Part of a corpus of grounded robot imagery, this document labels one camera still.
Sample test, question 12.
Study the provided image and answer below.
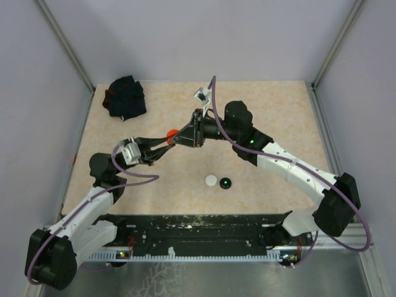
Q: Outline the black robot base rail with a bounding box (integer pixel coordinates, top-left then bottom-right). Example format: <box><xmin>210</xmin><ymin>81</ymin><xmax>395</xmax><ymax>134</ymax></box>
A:
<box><xmin>92</xmin><ymin>212</ymin><xmax>313</xmax><ymax>257</ymax></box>

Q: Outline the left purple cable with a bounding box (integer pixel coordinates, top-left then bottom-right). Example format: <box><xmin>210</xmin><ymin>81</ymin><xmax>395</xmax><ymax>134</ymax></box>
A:
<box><xmin>26</xmin><ymin>142</ymin><xmax>160</xmax><ymax>285</ymax></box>

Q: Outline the black round charging case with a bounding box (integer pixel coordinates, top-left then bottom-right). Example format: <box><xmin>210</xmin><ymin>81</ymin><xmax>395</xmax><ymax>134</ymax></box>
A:
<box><xmin>219</xmin><ymin>177</ymin><xmax>232</xmax><ymax>189</ymax></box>

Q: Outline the white cable duct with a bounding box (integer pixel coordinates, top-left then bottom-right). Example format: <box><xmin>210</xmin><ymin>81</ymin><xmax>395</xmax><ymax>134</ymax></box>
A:
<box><xmin>86</xmin><ymin>249</ymin><xmax>298</xmax><ymax>262</ymax></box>

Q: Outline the left aluminium frame post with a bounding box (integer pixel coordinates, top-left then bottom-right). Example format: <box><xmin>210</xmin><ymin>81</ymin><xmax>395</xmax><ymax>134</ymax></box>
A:
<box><xmin>33</xmin><ymin>0</ymin><xmax>95</xmax><ymax>93</ymax></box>

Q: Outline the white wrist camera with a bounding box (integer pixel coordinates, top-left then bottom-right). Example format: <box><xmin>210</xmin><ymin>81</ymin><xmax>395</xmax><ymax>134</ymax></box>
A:
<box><xmin>121</xmin><ymin>138</ymin><xmax>141</xmax><ymax>165</ymax></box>
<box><xmin>194</xmin><ymin>88</ymin><xmax>212</xmax><ymax>116</ymax></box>

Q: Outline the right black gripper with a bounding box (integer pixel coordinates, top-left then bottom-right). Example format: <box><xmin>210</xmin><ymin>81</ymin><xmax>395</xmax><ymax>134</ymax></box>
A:
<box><xmin>171</xmin><ymin>108</ymin><xmax>239</xmax><ymax>148</ymax></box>

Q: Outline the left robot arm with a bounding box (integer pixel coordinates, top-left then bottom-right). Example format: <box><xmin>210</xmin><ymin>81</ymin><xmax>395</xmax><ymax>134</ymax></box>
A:
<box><xmin>25</xmin><ymin>136</ymin><xmax>174</xmax><ymax>290</ymax></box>

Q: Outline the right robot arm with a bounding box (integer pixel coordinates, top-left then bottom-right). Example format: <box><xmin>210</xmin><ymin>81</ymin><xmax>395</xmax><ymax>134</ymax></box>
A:
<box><xmin>170</xmin><ymin>101</ymin><xmax>361</xmax><ymax>245</ymax></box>

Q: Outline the white charging case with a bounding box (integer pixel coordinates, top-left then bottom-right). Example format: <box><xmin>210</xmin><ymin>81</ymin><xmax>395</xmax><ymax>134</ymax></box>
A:
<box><xmin>205</xmin><ymin>174</ymin><xmax>218</xmax><ymax>187</ymax></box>

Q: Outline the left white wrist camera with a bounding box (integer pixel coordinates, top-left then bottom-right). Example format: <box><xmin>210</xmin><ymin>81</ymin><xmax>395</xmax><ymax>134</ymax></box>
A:
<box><xmin>121</xmin><ymin>138</ymin><xmax>141</xmax><ymax>165</ymax></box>

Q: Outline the orange round charging case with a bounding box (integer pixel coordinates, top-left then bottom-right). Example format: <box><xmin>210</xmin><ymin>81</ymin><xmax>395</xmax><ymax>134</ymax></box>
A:
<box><xmin>166</xmin><ymin>129</ymin><xmax>179</xmax><ymax>145</ymax></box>

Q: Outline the right aluminium frame post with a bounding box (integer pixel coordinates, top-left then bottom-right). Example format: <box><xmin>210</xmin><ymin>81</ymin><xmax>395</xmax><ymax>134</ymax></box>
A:
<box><xmin>311</xmin><ymin>0</ymin><xmax>366</xmax><ymax>92</ymax></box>

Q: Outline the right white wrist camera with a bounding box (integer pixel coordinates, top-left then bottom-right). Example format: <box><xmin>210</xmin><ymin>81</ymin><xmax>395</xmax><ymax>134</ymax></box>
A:
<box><xmin>194</xmin><ymin>88</ymin><xmax>212</xmax><ymax>116</ymax></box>

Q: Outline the dark crumpled cloth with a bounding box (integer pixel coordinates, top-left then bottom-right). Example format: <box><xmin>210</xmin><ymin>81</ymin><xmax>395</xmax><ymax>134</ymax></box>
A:
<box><xmin>102</xmin><ymin>75</ymin><xmax>147</xmax><ymax>121</ymax></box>

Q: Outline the aluminium frame post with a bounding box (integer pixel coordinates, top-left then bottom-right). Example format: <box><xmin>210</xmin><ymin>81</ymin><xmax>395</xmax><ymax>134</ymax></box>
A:
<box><xmin>311</xmin><ymin>0</ymin><xmax>366</xmax><ymax>92</ymax></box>
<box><xmin>33</xmin><ymin>0</ymin><xmax>95</xmax><ymax>93</ymax></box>

